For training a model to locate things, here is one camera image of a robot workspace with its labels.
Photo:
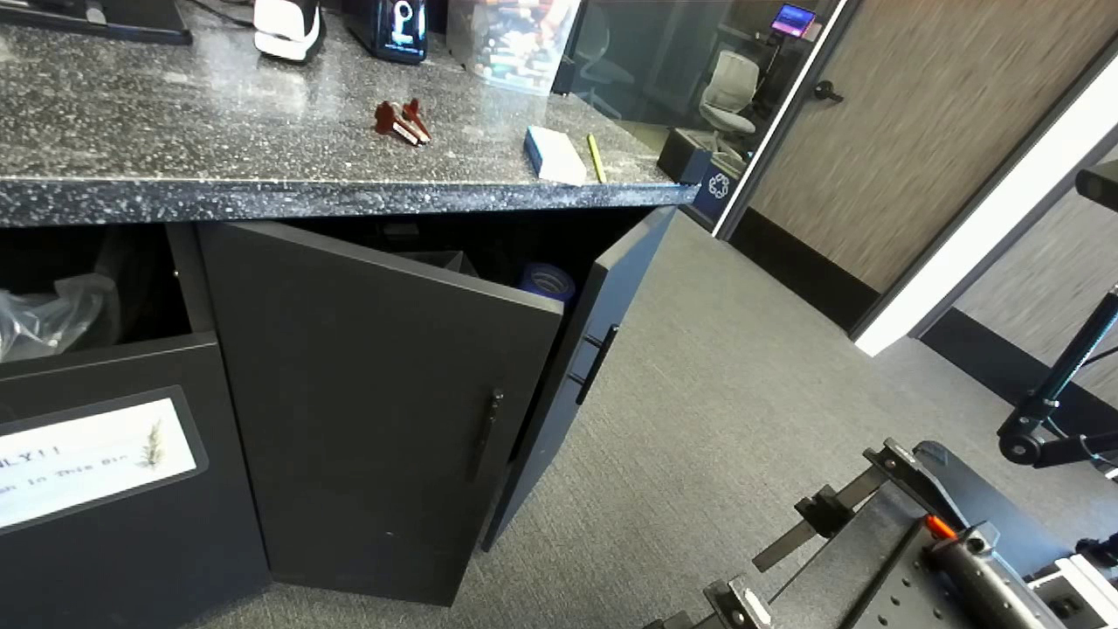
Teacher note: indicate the brown wooden door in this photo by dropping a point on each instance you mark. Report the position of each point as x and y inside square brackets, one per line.
[946, 128]

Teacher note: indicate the black metal bar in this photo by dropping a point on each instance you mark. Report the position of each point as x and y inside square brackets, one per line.
[816, 525]

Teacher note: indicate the orange tipped clamp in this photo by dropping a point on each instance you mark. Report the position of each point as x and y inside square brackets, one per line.
[983, 578]

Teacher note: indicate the blue round object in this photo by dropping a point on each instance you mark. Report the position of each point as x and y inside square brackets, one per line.
[546, 282]

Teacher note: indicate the blue bin white logo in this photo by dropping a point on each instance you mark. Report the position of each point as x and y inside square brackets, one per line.
[706, 187]

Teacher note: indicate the black door lever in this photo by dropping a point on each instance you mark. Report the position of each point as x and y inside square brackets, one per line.
[825, 89]

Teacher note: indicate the black perforated table plate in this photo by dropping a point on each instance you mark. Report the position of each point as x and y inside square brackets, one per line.
[851, 580]

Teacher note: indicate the grey office chair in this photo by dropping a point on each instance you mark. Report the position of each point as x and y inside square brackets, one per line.
[728, 92]

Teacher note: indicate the computer monitor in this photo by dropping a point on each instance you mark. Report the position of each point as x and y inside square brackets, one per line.
[795, 22]

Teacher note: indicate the clear plastic container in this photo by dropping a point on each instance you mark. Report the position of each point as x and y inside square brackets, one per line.
[511, 36]

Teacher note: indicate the white desktop device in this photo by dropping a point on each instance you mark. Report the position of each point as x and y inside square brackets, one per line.
[289, 24]

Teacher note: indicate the small red tool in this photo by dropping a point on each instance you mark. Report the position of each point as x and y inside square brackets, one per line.
[415, 115]
[385, 119]

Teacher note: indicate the black camera stand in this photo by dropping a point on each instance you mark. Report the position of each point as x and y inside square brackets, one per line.
[1063, 380]

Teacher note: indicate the clear plastic bin bag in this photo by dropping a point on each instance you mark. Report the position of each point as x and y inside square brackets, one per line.
[53, 317]

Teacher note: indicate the dark counter cabinet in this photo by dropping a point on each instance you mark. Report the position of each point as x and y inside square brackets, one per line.
[117, 572]

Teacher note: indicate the yellow pencil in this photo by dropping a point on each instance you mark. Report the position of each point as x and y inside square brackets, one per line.
[595, 158]

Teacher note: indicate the white paper label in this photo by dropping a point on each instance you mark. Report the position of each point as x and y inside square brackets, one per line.
[93, 458]

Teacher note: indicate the dark box device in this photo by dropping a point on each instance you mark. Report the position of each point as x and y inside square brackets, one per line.
[388, 24]

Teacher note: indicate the open dark cabinet door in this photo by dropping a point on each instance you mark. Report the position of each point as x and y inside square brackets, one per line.
[371, 407]

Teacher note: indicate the white blue eraser box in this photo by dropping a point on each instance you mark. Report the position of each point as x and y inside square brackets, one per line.
[554, 155]

